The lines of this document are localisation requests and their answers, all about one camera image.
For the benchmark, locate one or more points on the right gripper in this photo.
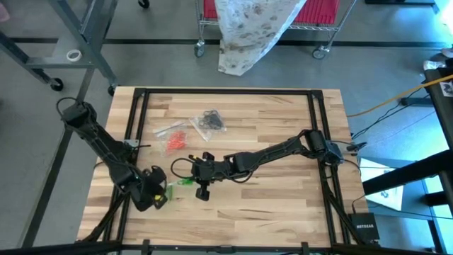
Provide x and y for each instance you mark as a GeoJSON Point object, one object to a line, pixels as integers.
{"type": "Point", "coordinates": [212, 170]}

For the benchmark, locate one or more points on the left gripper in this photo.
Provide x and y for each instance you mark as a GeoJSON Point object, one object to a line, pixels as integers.
{"type": "Point", "coordinates": [147, 191]}

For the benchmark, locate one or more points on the orange rubber band pile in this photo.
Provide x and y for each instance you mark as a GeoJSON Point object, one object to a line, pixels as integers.
{"type": "Point", "coordinates": [176, 141]}

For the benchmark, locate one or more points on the black rubber band pile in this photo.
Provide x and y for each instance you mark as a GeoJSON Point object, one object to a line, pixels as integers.
{"type": "Point", "coordinates": [211, 120]}

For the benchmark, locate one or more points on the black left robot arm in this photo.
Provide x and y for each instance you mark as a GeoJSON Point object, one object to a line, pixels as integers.
{"type": "Point", "coordinates": [99, 145]}

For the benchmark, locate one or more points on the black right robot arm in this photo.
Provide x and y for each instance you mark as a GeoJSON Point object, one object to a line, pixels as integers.
{"type": "Point", "coordinates": [283, 150]}

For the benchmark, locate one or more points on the white floral cloth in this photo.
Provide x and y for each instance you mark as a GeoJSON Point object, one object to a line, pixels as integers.
{"type": "Point", "coordinates": [251, 32]}

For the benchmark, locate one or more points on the white tape roll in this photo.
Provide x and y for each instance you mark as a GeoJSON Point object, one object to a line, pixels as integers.
{"type": "Point", "coordinates": [69, 55]}

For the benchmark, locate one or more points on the red plastic bin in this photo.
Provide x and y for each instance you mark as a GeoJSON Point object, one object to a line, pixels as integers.
{"type": "Point", "coordinates": [210, 8]}
{"type": "Point", "coordinates": [318, 10]}

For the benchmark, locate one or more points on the white paper sheet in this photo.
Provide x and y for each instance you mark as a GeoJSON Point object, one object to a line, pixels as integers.
{"type": "Point", "coordinates": [382, 191]}

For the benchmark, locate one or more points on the black stand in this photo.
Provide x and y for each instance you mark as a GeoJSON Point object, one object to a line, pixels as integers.
{"type": "Point", "coordinates": [439, 106]}

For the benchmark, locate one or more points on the black aluminium table frame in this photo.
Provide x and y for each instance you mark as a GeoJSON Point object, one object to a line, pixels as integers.
{"type": "Point", "coordinates": [226, 91]}

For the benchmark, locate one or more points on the grey wheeled table frame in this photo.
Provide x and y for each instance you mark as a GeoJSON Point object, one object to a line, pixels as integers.
{"type": "Point", "coordinates": [88, 39]}

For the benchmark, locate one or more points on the black Netgear network switch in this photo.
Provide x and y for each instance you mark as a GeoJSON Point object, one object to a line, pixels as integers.
{"type": "Point", "coordinates": [364, 226]}

